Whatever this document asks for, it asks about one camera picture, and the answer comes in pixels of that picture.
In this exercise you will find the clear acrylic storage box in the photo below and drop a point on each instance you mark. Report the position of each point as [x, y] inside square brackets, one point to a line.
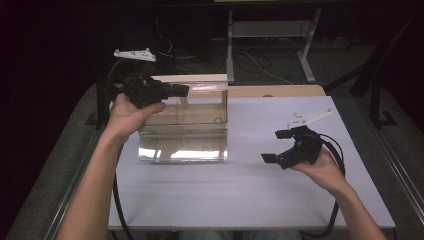
[193, 133]

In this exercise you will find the white metal stand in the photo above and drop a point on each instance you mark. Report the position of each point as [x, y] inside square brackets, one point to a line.
[230, 63]

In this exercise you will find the person's left hand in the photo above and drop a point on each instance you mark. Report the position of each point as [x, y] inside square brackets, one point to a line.
[126, 120]

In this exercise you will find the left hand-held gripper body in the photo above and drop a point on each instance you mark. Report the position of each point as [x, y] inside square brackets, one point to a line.
[143, 91]

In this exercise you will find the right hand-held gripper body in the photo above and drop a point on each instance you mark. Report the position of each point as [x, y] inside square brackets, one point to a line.
[305, 150]

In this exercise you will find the person's right hand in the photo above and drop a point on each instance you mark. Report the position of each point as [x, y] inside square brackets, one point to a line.
[328, 173]

